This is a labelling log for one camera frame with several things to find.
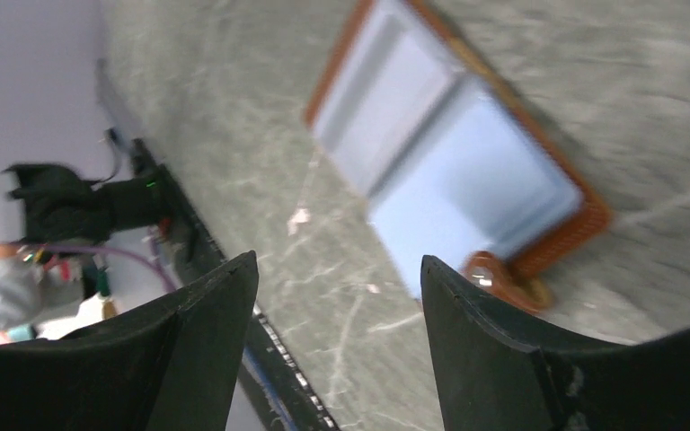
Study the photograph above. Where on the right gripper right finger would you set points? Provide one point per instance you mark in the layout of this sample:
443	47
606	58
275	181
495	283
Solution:
499	368

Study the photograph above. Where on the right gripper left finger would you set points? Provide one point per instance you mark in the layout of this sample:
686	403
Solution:
170	364

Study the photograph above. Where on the brown leather card holder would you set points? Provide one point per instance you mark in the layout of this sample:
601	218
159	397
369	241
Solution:
447	157

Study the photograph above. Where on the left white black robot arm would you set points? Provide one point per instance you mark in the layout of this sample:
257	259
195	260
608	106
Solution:
47	203

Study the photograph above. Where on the person in white coat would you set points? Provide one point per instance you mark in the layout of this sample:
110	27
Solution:
46	296

